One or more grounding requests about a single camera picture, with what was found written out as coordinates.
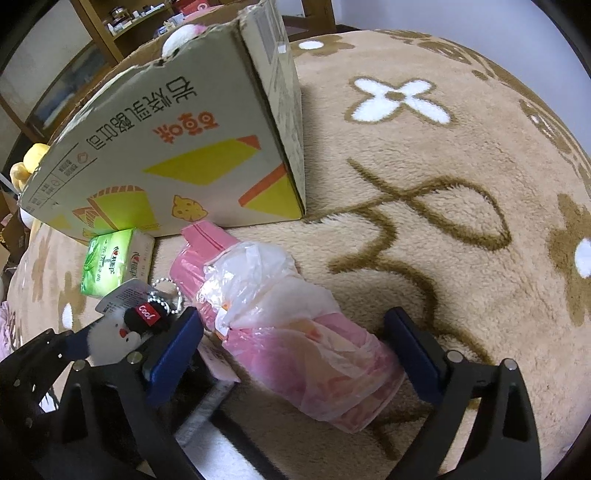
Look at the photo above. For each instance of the wooden corner shelf unit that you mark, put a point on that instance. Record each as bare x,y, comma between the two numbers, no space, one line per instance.
134,27

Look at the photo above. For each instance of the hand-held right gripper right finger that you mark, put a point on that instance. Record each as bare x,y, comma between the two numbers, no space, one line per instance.
415,355

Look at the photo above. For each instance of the pink fabric item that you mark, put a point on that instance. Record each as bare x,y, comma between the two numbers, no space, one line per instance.
7,323

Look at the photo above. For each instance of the green tissue pack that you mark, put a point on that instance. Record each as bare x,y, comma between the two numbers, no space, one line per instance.
115,263

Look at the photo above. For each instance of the yellow plush toy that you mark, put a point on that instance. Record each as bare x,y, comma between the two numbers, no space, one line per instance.
32,154

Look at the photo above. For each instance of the printed cardboard box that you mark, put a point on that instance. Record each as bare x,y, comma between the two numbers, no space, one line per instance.
184,138

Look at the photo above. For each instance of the pink plastic bag package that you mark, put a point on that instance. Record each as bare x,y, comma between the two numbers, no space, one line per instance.
300,350

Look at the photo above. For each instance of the open brown cardboard box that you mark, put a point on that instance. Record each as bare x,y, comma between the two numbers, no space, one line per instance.
11,235

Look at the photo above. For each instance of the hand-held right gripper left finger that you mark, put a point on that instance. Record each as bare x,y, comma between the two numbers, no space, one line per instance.
175,355

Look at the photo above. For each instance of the wooden wardrobe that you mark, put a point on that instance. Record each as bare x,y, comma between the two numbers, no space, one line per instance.
41,69

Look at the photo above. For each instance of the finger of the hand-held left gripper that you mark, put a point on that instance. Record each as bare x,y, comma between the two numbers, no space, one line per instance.
41,353

